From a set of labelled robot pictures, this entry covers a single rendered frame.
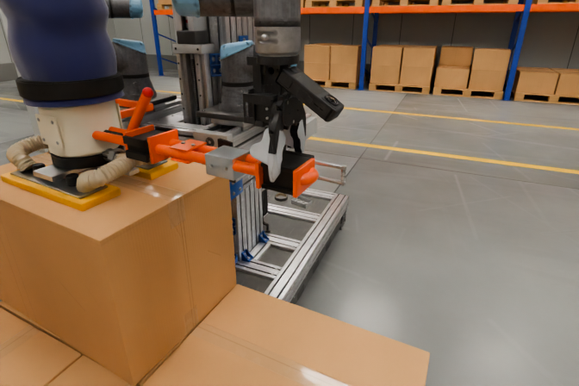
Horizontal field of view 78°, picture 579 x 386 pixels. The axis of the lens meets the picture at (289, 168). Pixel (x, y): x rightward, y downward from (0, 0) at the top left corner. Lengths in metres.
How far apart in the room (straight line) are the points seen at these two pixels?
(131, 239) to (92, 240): 0.08
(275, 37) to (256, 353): 0.77
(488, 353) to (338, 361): 1.04
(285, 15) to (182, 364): 0.84
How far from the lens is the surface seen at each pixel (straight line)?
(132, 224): 0.82
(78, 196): 0.94
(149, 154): 0.83
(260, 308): 1.15
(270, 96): 0.61
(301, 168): 0.62
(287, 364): 1.02
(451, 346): 1.92
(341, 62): 8.07
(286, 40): 0.59
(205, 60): 1.48
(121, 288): 0.86
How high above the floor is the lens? 1.33
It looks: 22 degrees down
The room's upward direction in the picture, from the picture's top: straight up
